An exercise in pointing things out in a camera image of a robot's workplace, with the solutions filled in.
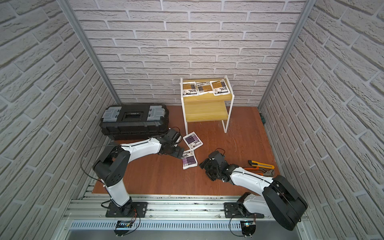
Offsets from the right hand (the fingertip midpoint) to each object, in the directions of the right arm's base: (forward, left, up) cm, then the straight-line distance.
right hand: (201, 168), depth 86 cm
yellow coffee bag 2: (+35, -4, +32) cm, 47 cm away
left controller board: (-24, +42, -5) cm, 48 cm away
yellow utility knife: (+2, -34, -3) cm, 34 cm away
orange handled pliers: (-4, -39, -2) cm, 39 cm away
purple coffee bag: (+20, +5, -1) cm, 21 cm away
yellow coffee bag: (+34, +4, +32) cm, 47 cm away
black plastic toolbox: (+25, +39, +17) cm, 49 cm away
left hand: (+13, +14, 0) cm, 19 cm away
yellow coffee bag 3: (+34, -13, +32) cm, 48 cm away
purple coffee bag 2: (+6, +7, -1) cm, 10 cm away
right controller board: (-30, -20, -3) cm, 36 cm away
